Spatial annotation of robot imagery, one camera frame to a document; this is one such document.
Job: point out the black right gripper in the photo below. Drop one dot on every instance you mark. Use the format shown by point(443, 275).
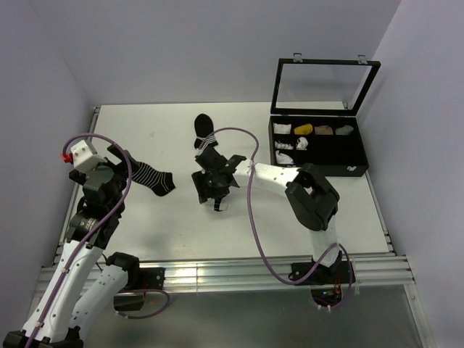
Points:
point(200, 179)

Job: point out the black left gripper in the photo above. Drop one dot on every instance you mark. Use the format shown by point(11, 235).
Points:
point(122, 167)

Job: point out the black pinstriped sock white toe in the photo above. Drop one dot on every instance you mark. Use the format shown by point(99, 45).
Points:
point(220, 204)

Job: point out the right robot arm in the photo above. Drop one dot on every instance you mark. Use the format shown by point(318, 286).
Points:
point(314, 201)

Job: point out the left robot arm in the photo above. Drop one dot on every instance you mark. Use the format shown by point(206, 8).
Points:
point(66, 310)

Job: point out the black sock with striped cuff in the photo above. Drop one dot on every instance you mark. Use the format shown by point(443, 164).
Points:
point(203, 126)

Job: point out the white rolled sock bottom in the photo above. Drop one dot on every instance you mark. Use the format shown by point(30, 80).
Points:
point(283, 159)

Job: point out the white rolled sock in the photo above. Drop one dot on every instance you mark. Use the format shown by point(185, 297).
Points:
point(283, 159)
point(283, 129)
point(279, 145)

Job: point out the white rolled sock middle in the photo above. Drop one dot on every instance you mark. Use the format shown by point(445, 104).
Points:
point(279, 145)

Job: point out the white rolled sock top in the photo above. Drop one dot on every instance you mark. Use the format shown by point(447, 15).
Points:
point(283, 129)

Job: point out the yellow rolled sock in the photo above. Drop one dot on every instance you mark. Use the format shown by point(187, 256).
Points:
point(303, 130)

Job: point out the tan rolled sock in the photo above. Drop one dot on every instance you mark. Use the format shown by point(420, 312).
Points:
point(324, 130)

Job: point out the black compartment storage box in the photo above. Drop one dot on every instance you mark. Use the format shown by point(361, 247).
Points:
point(337, 156)

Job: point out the glass box lid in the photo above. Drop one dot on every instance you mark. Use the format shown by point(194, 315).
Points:
point(322, 87)

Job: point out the grey rolled sock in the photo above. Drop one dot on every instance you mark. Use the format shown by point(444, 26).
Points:
point(344, 130)

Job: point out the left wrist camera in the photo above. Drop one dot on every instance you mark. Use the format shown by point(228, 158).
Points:
point(83, 156)

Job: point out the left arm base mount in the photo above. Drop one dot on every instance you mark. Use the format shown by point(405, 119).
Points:
point(133, 296)

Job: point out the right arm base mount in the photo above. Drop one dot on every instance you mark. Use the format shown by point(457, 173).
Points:
point(329, 282)

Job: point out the aluminium frame rail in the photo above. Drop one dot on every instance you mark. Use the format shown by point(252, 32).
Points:
point(252, 275)

